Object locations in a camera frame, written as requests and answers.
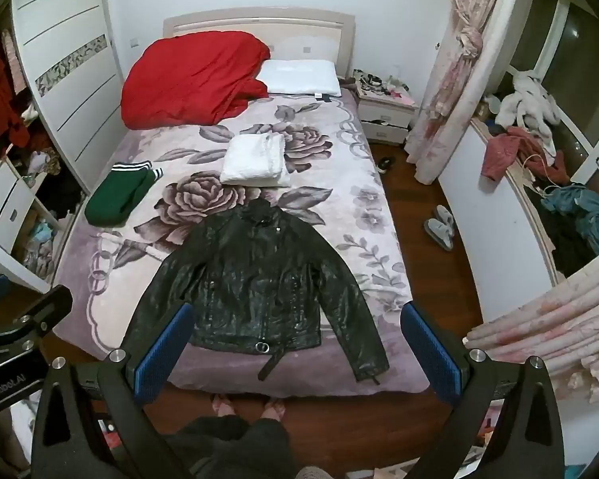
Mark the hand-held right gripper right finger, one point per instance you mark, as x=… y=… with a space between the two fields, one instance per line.
x=429 y=354

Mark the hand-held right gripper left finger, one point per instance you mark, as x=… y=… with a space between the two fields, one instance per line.
x=162 y=349

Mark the black leather jacket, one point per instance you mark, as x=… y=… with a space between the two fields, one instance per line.
x=259 y=279

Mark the red hanging clothes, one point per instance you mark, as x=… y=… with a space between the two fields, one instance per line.
x=0 y=100

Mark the white clothes heap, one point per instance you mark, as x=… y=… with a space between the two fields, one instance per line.
x=524 y=105

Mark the person's left foot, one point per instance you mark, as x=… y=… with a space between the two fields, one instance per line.
x=222 y=405

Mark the person's foot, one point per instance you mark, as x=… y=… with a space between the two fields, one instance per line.
x=222 y=405
x=273 y=407

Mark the white drawer unit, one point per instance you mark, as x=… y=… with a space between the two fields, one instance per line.
x=5 y=204

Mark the grey slipper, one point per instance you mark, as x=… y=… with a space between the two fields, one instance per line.
x=445 y=217
x=438 y=234

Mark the person's dark skirt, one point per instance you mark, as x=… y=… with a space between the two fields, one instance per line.
x=239 y=446

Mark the person's right foot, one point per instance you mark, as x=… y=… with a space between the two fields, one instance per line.
x=273 y=407

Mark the folded green striped garment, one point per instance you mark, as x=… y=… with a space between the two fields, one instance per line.
x=112 y=197

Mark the floral purple blanket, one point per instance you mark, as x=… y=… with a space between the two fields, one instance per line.
x=354 y=209

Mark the black shoe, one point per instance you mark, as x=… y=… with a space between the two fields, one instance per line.
x=386 y=163

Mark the folded white garment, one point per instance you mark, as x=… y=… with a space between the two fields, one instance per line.
x=254 y=159

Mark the blue garment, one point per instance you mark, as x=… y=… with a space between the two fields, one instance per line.
x=586 y=209

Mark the pink red garment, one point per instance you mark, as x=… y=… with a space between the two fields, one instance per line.
x=501 y=152

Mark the white nightstand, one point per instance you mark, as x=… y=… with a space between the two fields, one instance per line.
x=384 y=112

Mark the white wardrobe door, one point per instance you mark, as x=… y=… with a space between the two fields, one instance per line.
x=65 y=35

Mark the tied floral pink curtain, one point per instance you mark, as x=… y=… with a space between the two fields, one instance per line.
x=454 y=85

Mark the red duvet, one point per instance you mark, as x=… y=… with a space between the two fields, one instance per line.
x=189 y=80

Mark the clutter of small nightstand things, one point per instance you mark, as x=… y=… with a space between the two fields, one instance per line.
x=379 y=82

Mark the white pillow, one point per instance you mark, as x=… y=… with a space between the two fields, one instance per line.
x=299 y=77

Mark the beige bed headboard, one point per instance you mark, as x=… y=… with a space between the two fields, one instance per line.
x=299 y=35

